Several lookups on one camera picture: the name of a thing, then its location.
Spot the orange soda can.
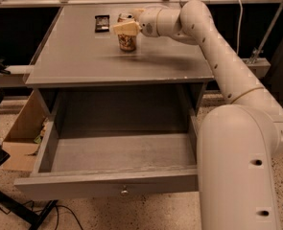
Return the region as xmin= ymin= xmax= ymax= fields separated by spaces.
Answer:
xmin=118 ymin=13 xmax=136 ymax=52

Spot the open grey top drawer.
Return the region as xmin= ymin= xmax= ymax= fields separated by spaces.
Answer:
xmin=14 ymin=86 xmax=198 ymax=200

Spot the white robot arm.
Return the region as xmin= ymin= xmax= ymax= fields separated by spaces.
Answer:
xmin=112 ymin=0 xmax=283 ymax=230

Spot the silver drawer knob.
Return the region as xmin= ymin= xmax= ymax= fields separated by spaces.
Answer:
xmin=120 ymin=186 xmax=130 ymax=196

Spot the grey cabinet with table top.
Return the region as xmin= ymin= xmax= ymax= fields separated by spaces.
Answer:
xmin=23 ymin=2 xmax=216 ymax=117

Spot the metal rod stand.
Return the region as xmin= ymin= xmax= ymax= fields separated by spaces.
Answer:
xmin=246 ymin=0 xmax=283 ymax=65

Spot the grey rail beam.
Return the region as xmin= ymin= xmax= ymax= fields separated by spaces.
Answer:
xmin=244 ymin=57 xmax=271 ymax=79

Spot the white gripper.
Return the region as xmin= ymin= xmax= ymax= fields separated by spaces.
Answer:
xmin=112 ymin=7 xmax=161 ymax=37

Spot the small black snack packet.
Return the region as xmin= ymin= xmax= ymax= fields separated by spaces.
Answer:
xmin=95 ymin=15 xmax=109 ymax=33

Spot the cardboard box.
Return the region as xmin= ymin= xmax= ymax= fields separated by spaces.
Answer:
xmin=2 ymin=91 xmax=46 ymax=172

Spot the white cable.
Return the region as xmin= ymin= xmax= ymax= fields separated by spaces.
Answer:
xmin=230 ymin=0 xmax=245 ymax=56

